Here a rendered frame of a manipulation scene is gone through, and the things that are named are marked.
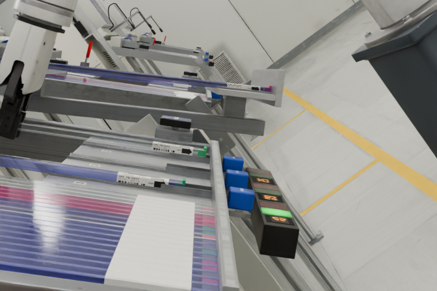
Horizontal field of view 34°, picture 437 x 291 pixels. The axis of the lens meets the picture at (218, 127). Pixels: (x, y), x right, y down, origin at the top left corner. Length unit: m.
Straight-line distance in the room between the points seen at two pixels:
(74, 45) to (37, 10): 4.51
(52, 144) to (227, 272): 0.68
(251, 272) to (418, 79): 0.52
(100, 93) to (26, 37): 0.91
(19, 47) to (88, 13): 4.60
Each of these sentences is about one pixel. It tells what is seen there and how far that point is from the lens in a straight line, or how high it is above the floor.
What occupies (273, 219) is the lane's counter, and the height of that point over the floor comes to 0.66.
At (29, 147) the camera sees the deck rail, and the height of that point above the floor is 0.90.
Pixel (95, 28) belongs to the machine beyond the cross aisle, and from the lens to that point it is 5.46.
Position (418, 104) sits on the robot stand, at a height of 0.58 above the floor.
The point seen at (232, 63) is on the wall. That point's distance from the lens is 8.53.
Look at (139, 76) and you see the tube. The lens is 1.25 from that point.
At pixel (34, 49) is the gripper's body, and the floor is 1.00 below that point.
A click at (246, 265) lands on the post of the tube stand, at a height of 0.47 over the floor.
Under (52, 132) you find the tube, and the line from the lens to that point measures 1.06.
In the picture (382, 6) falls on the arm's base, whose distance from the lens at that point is 1.15.
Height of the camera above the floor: 0.88
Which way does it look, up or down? 7 degrees down
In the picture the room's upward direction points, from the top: 37 degrees counter-clockwise
